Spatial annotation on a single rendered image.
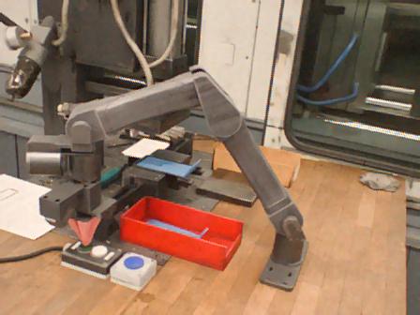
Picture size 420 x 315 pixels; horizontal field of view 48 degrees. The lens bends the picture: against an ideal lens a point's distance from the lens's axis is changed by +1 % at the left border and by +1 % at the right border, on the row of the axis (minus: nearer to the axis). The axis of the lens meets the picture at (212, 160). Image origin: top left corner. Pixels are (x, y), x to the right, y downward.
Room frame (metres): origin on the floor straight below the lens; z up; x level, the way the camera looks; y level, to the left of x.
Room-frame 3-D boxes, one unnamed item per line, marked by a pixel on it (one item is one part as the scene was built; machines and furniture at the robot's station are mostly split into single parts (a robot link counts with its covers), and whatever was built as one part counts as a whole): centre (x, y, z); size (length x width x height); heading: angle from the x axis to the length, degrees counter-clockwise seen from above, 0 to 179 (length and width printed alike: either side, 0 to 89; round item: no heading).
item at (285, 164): (1.37, -0.14, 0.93); 0.25 x 0.13 x 0.08; 71
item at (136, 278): (0.77, 0.13, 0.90); 0.07 x 0.07 x 0.06; 71
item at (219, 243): (0.91, 0.05, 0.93); 0.25 x 0.12 x 0.06; 71
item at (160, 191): (1.16, 0.14, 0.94); 0.20 x 0.10 x 0.07; 161
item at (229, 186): (1.22, -0.07, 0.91); 0.17 x 0.16 x 0.02; 161
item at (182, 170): (1.13, 0.11, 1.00); 0.15 x 0.07 x 0.03; 71
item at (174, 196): (1.21, 0.21, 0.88); 0.65 x 0.50 x 0.03; 161
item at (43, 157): (0.80, 0.28, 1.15); 0.12 x 0.09 x 0.12; 99
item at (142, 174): (1.16, 0.14, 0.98); 0.20 x 0.10 x 0.01; 161
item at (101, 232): (0.92, 0.22, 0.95); 0.06 x 0.03 x 0.09; 161
